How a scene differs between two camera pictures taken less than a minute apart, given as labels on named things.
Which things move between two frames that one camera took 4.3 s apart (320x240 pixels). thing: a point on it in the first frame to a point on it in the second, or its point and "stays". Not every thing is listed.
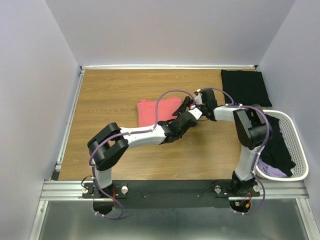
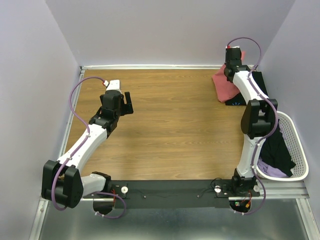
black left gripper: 177,118 to 128,108
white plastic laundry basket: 300,171 stays
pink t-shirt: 146,110 to 225,90
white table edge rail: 164,67 stays
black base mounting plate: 167,193 stays
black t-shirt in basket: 276,155 stays
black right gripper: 187,102 to 240,61
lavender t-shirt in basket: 264,169 stays
